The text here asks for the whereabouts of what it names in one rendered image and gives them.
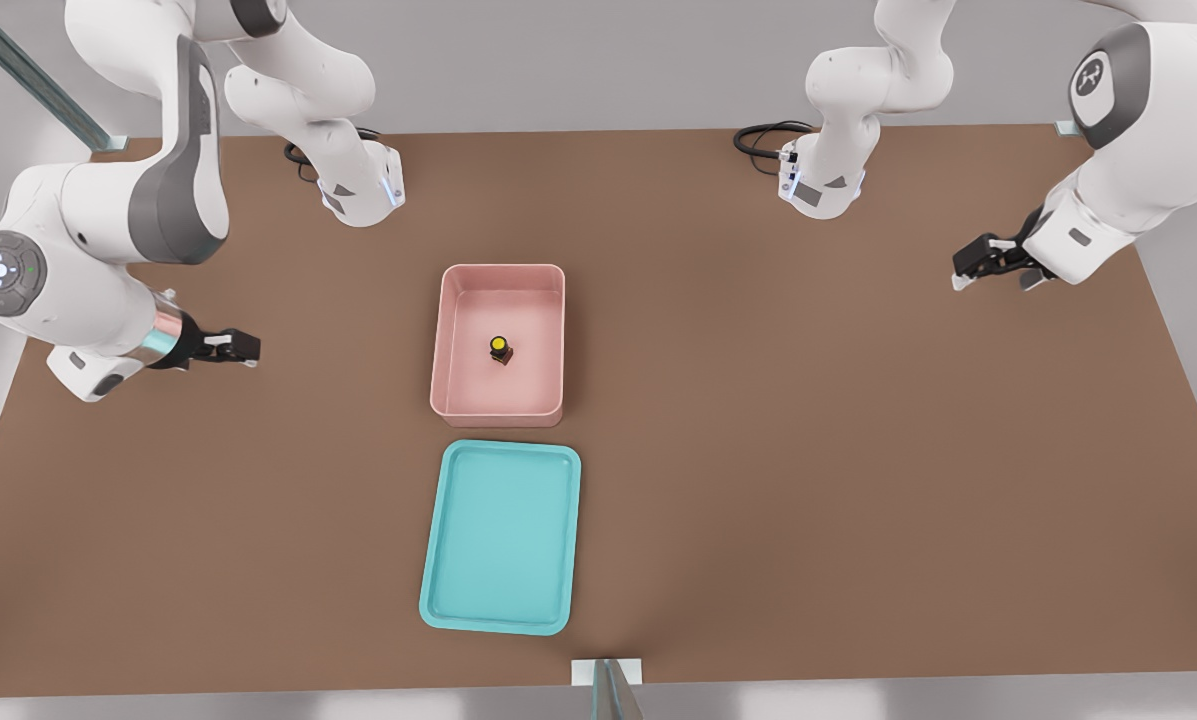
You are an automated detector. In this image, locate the black cable loop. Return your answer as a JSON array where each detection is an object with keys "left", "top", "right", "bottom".
[
  {"left": 733, "top": 120, "right": 819, "bottom": 162},
  {"left": 284, "top": 127, "right": 383, "bottom": 184}
]

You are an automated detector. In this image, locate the pale blue-green tray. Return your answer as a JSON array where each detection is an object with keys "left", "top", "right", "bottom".
[{"left": 419, "top": 439, "right": 583, "bottom": 637}]

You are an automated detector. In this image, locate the pink plastic box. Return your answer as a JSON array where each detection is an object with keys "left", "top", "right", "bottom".
[{"left": 429, "top": 264, "right": 567, "bottom": 429}]

